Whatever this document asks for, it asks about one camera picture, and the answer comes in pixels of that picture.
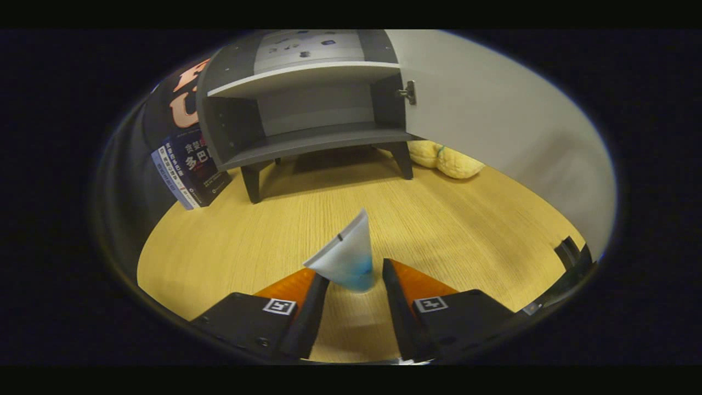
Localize grey cabinet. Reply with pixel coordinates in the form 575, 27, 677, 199
196, 30, 417, 205

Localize light grey cabinet door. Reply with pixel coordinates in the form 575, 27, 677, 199
384, 30, 618, 261

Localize black backdrop cloth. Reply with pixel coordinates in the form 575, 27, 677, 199
94, 55, 212, 286

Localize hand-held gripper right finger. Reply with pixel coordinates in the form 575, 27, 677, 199
382, 258, 517, 363

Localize white and blue tube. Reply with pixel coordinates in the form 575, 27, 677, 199
303, 208, 376, 292

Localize yellow plush toy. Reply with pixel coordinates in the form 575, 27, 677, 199
407, 140, 486, 180

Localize blue and white books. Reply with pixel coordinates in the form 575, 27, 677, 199
151, 127, 234, 211

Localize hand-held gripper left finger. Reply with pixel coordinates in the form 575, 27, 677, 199
188, 267, 331, 362

